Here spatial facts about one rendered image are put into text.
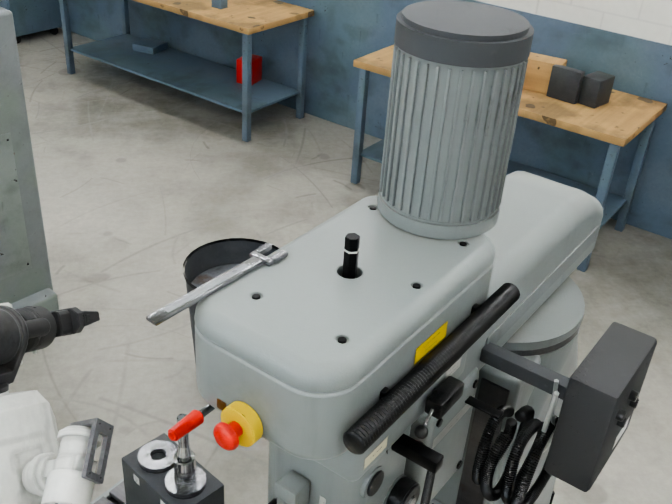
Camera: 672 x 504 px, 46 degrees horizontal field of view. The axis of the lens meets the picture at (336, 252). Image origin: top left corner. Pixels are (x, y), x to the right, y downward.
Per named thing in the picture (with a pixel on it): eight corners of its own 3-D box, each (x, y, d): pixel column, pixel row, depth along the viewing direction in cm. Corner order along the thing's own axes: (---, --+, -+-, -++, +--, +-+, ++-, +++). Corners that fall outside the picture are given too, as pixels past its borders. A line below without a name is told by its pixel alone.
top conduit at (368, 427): (362, 460, 100) (365, 440, 98) (336, 445, 102) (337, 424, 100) (518, 304, 132) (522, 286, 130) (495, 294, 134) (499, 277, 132)
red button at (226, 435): (232, 459, 103) (232, 436, 101) (209, 444, 105) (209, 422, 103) (249, 445, 106) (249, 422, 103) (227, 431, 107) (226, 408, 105)
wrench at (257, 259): (161, 330, 101) (161, 324, 101) (140, 317, 103) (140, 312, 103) (287, 256, 118) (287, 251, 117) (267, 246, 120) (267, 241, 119)
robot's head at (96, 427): (37, 480, 112) (78, 473, 109) (51, 422, 117) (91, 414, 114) (69, 492, 117) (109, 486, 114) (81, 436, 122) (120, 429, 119)
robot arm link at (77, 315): (38, 351, 170) (2, 360, 159) (30, 307, 171) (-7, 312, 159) (90, 341, 167) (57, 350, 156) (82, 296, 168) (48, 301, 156)
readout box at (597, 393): (593, 499, 131) (625, 402, 120) (541, 472, 135) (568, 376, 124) (633, 432, 145) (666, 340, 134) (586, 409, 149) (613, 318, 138)
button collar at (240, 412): (253, 455, 105) (254, 421, 102) (220, 434, 108) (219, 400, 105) (263, 446, 107) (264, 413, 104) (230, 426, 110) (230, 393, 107)
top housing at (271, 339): (323, 484, 102) (331, 388, 94) (178, 393, 115) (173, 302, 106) (491, 318, 135) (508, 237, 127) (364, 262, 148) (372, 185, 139)
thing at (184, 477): (193, 468, 178) (192, 449, 174) (198, 484, 174) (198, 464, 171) (172, 474, 176) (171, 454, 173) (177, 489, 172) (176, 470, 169)
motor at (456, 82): (460, 255, 121) (496, 47, 104) (353, 211, 131) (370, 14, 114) (518, 208, 135) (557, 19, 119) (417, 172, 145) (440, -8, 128)
